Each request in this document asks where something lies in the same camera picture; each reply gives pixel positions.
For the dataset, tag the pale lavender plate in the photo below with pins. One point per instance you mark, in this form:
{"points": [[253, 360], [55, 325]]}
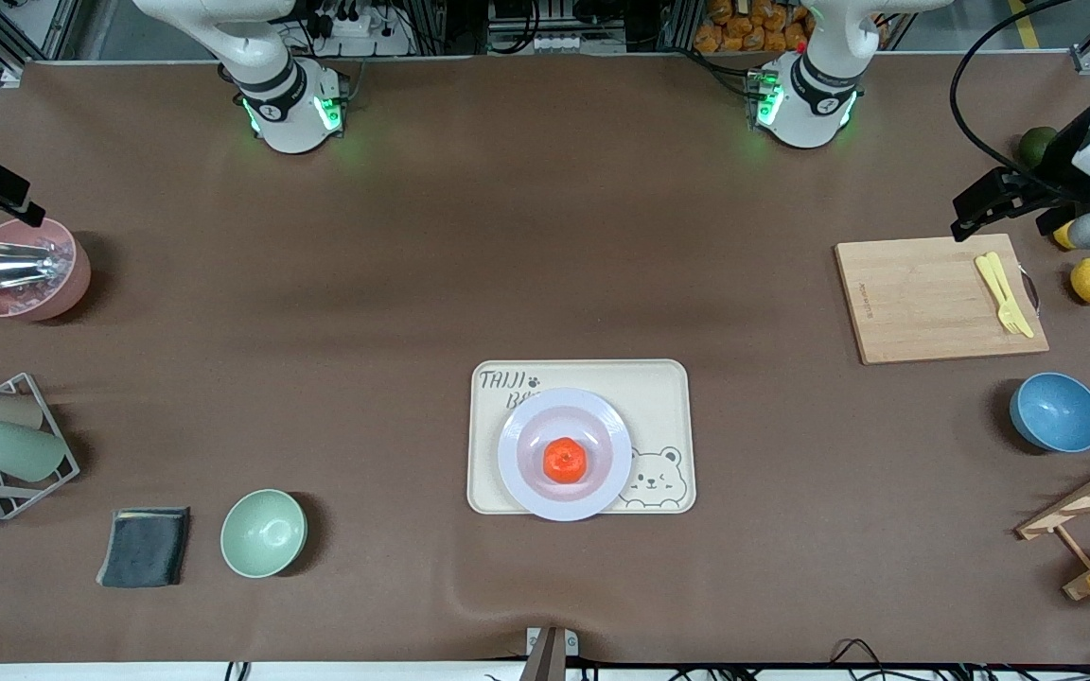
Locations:
{"points": [[521, 473]]}

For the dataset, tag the dark grey cloth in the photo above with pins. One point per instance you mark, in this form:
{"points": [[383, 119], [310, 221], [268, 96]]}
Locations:
{"points": [[143, 547]]}

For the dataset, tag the dark green lime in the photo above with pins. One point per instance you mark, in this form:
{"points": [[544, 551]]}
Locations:
{"points": [[1035, 144]]}

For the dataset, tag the blue bowl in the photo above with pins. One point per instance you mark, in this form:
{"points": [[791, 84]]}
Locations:
{"points": [[1056, 411]]}

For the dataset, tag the bag of oranges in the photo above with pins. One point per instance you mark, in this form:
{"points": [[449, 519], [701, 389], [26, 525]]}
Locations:
{"points": [[734, 24]]}

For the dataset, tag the yellow plastic fork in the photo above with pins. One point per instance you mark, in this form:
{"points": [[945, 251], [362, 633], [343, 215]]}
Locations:
{"points": [[987, 274]]}

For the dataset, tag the mint green cup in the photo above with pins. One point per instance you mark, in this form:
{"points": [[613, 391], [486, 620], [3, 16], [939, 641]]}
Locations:
{"points": [[15, 449]]}

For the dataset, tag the orange mandarin fruit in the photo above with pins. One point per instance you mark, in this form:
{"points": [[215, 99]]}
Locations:
{"points": [[565, 461]]}

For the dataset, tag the wooden cutting board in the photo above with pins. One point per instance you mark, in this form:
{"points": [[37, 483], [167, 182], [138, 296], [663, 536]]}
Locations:
{"points": [[914, 303]]}

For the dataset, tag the wooden peg dish rack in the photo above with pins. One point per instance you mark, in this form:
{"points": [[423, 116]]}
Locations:
{"points": [[1089, 497]]}

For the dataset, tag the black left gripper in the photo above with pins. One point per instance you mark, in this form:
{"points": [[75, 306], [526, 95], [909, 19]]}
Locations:
{"points": [[1062, 163]]}

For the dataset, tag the cream bear print tray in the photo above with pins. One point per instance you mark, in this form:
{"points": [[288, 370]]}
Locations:
{"points": [[659, 388]]}

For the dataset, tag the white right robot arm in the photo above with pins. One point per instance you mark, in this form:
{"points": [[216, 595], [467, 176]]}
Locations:
{"points": [[285, 104]]}

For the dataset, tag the white power strip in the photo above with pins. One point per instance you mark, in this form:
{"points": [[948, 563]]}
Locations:
{"points": [[356, 28], [550, 43]]}

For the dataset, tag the pink bowl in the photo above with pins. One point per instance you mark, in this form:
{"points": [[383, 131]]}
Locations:
{"points": [[62, 284]]}

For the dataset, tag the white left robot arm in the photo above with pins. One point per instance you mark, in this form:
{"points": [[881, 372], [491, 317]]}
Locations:
{"points": [[810, 85]]}

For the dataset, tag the pale green bowl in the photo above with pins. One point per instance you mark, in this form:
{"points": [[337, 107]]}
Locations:
{"points": [[263, 532]]}

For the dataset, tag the yellow plastic knife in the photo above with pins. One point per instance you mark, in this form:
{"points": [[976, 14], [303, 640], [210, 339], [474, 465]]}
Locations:
{"points": [[1013, 301]]}

